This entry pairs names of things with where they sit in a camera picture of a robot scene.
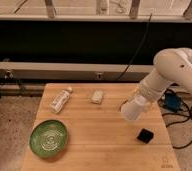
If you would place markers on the small white wrapped packet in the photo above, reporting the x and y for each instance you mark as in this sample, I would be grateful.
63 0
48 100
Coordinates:
97 96

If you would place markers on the brown dried chili pepper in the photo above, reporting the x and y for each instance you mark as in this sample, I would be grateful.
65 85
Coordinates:
122 105

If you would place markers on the blue connector box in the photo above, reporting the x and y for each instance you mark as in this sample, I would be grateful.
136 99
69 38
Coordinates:
172 102

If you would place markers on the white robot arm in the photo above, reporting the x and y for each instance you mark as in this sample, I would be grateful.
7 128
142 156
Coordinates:
170 66

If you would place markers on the green ribbed plate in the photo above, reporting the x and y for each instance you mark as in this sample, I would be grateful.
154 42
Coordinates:
48 138

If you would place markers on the white plastic bottle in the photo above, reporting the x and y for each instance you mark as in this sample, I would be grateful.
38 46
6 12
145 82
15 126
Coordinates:
61 99

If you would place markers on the black eraser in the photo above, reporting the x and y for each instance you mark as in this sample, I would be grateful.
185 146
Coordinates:
145 136

